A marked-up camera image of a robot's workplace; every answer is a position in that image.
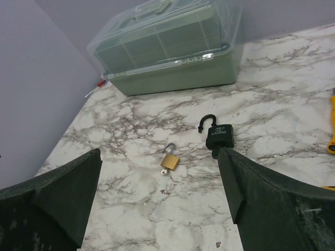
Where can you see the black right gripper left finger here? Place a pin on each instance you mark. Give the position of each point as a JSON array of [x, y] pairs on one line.
[[51, 211]]

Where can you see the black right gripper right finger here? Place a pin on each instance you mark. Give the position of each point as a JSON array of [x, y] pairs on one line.
[[273, 211]]

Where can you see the black Kaijing padlock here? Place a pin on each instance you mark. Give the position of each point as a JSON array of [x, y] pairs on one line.
[[218, 135]]

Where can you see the small brass padlock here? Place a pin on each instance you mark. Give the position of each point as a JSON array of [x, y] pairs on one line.
[[170, 161]]

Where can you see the yellow black pliers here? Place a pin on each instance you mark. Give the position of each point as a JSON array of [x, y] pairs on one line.
[[329, 187]]

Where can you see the yellow utility knife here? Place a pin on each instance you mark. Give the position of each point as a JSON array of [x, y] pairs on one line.
[[331, 144]]

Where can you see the red blue screwdriver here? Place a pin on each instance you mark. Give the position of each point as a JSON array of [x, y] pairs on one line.
[[101, 83]]

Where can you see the green transparent toolbox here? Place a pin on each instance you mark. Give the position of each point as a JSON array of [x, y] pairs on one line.
[[163, 46]]

